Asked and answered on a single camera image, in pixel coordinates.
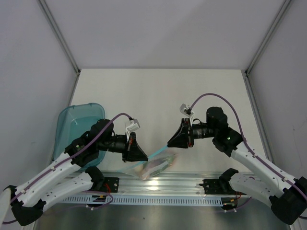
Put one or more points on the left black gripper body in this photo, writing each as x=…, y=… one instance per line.
x=115, y=144

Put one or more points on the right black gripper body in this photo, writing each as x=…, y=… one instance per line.
x=202, y=131

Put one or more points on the clear zip top bag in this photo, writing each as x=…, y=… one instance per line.
x=157, y=163

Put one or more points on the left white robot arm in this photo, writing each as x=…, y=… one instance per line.
x=68, y=174

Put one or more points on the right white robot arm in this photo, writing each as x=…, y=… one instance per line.
x=283, y=193

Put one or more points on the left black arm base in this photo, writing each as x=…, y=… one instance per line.
x=110, y=185

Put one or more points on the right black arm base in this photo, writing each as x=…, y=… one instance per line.
x=218, y=187

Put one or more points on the teal plastic tray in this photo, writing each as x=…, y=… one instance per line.
x=73, y=121

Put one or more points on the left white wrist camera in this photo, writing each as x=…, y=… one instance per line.
x=131, y=126

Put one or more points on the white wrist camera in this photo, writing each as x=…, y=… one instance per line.
x=131, y=126
x=187, y=111

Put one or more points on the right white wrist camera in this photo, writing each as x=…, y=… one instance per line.
x=187, y=111

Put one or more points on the aluminium mounting rail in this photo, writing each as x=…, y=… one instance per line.
x=158, y=184

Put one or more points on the white slotted cable duct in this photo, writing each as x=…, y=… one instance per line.
x=145, y=200

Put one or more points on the left aluminium frame post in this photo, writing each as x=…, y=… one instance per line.
x=58, y=35

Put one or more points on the aluminium frame post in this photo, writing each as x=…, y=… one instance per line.
x=272, y=29
x=58, y=35

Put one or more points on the right aluminium frame post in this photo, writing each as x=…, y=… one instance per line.
x=272, y=29

